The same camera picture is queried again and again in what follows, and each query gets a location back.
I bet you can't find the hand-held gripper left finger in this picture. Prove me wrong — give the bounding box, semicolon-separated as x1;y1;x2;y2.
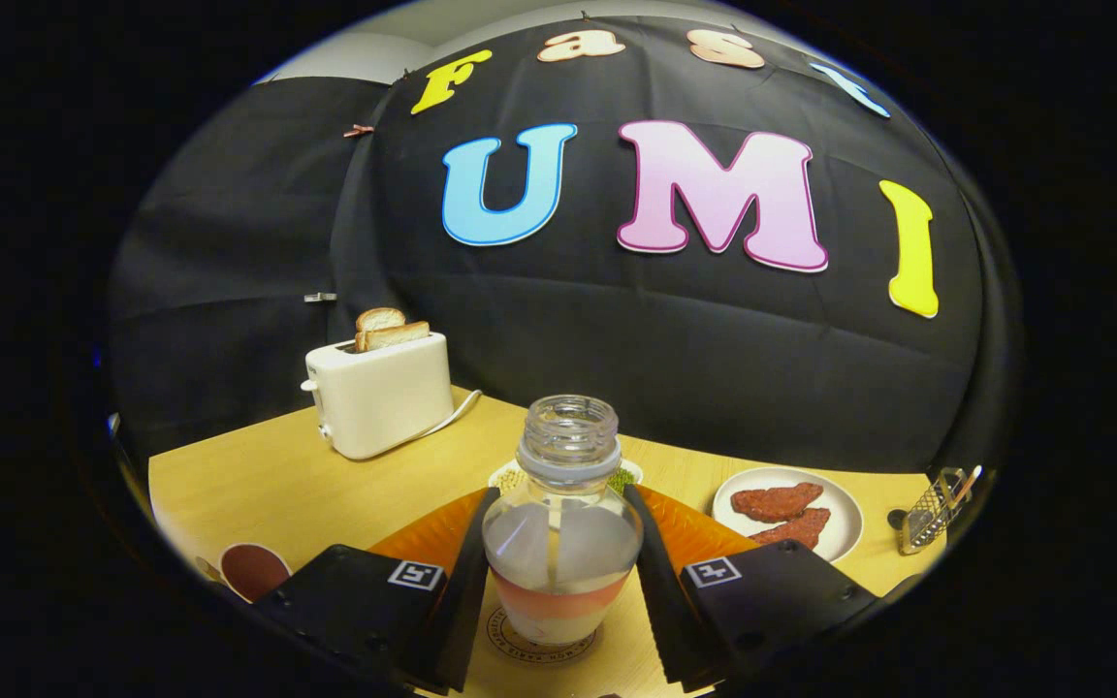
253;487;501;694

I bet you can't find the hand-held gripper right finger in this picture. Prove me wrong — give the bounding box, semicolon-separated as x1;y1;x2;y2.
622;485;879;694

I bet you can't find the round wooden coaster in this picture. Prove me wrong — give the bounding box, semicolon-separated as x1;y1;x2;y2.
486;606;598;666

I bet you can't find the clear plastic juice bottle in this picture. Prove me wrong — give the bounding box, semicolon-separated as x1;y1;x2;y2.
481;395;644;646

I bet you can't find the white cup with wooden handle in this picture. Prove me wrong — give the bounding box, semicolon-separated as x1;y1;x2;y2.
219;543;294;604

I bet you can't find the white divided dish with seeds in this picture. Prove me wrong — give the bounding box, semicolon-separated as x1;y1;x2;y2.
488;459;644;495

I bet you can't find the brown meat piece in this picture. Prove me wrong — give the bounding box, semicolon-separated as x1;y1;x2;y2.
731;482;825;524
750;507;832;550

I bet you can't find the white round plate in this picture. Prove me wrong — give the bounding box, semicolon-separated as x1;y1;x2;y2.
712;467;865;563

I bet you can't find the white toaster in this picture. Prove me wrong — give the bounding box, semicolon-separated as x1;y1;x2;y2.
302;332;456;460

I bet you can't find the wooden table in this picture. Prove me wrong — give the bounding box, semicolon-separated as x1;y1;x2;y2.
148;386;947;698

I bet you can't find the black backdrop cloth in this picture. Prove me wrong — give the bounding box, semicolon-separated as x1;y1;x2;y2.
105;15;1020;476

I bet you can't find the white toaster cable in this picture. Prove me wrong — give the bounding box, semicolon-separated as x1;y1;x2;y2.
408;389;484;442

